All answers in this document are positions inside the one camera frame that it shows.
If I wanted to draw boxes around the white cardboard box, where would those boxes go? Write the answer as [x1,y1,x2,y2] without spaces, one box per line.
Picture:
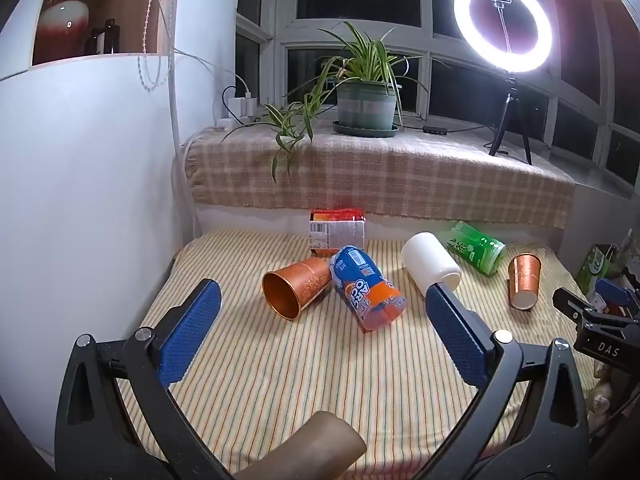
[308,212,367,256]

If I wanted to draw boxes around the blue snack canister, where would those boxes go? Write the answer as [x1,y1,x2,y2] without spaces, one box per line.
[329,245,407,332]

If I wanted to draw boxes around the brown cylindrical tube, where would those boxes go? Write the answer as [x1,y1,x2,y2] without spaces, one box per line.
[235,410,368,480]

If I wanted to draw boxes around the ring light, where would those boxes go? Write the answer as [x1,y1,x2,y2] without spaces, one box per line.
[453,0,553,72]

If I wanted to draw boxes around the white cup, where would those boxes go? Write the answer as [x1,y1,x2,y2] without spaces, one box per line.
[401,231,462,298]

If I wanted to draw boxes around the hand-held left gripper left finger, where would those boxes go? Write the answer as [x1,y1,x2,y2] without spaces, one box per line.
[54,278,236,480]

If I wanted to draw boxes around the large orange paper cup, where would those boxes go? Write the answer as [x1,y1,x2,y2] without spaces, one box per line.
[261,257,335,321]

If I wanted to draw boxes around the white bead cord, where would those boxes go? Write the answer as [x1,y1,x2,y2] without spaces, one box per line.
[137,0,164,92]

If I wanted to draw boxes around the dark green plant saucer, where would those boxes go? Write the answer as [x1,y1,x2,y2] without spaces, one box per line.
[332,120,401,138]

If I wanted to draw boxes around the small orange paper cup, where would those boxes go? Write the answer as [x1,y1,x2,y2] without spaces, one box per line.
[507,253,542,310]

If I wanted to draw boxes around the plaid cloth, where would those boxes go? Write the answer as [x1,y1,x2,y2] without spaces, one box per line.
[182,120,576,231]

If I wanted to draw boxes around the potted spider plant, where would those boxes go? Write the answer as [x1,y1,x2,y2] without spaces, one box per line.
[220,21,451,183]

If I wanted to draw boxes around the green drink can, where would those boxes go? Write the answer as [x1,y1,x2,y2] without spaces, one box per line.
[445,220,507,276]

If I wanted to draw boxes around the white cabinet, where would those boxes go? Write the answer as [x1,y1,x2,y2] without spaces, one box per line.
[0,0,240,461]

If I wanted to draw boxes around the striped tablecloth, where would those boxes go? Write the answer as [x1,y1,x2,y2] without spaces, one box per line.
[117,229,601,476]

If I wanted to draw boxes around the white window frame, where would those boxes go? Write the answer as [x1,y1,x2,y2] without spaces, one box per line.
[235,0,640,187]

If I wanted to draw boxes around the green carton box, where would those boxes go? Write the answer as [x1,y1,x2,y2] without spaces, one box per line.
[575,244,619,296]

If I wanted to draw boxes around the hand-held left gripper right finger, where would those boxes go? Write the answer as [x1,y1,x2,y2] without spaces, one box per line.
[415,282,592,480]

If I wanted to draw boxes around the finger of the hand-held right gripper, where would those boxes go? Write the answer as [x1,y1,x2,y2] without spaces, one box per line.
[595,277,640,311]
[552,286,608,326]

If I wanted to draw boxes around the black tripod stand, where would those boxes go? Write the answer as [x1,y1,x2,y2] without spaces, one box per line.
[487,76,534,166]

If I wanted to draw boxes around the black bottle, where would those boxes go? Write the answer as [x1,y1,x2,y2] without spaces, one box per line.
[102,18,122,55]

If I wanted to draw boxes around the red and white vase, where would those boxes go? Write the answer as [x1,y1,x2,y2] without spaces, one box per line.
[37,0,93,63]

